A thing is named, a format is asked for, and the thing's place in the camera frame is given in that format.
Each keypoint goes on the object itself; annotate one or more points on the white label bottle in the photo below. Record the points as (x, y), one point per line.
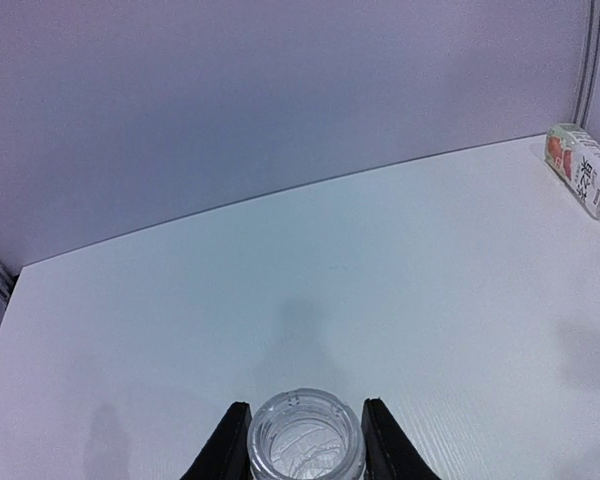
(575, 157)

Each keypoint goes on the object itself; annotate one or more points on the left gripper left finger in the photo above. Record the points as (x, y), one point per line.
(225, 456)

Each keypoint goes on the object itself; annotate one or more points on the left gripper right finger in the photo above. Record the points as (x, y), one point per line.
(389, 452)

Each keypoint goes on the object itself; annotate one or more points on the clear crushed plastic bottle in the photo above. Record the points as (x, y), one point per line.
(306, 434)

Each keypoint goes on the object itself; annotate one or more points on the right aluminium frame post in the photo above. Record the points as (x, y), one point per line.
(589, 66)

